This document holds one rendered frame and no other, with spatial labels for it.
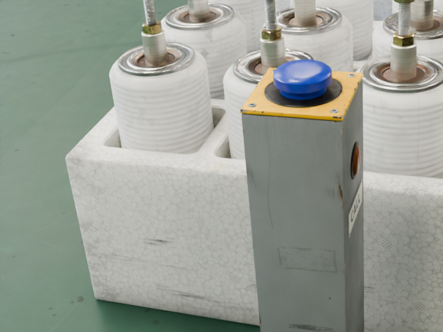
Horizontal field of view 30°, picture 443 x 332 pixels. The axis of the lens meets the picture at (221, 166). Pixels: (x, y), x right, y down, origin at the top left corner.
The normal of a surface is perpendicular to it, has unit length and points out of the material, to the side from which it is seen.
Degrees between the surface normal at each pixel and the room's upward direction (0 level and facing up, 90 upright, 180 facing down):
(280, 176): 90
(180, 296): 90
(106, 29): 0
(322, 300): 90
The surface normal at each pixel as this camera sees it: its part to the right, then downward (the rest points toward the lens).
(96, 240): -0.33, 0.50
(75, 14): -0.09, -0.86
